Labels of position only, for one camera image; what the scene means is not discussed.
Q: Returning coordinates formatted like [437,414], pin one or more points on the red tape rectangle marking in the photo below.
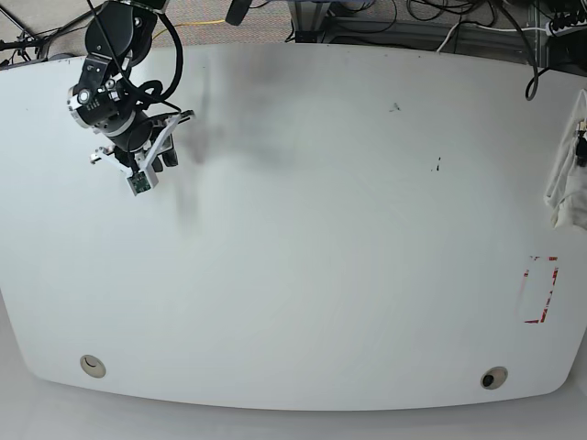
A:
[537,288]

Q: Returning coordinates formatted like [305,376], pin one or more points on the table cable grommet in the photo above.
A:
[92,366]
[494,378]

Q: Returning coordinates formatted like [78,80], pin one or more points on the white power strip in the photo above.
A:
[563,25]

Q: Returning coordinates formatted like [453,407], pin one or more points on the black tripod stand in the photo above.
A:
[42,29]

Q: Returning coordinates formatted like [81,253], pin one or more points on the white printed T-shirt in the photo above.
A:
[565,194]

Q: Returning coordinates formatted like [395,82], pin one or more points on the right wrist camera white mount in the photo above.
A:
[141,179]

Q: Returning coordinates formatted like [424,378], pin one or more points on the right table cable grommet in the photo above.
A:
[494,378]

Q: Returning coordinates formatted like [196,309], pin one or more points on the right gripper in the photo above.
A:
[135,136]

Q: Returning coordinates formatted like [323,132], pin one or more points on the aluminium frame base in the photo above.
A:
[490,29]

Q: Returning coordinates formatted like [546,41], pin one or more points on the left table cable grommet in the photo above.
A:
[92,366]

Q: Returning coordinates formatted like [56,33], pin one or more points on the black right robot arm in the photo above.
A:
[119,37]

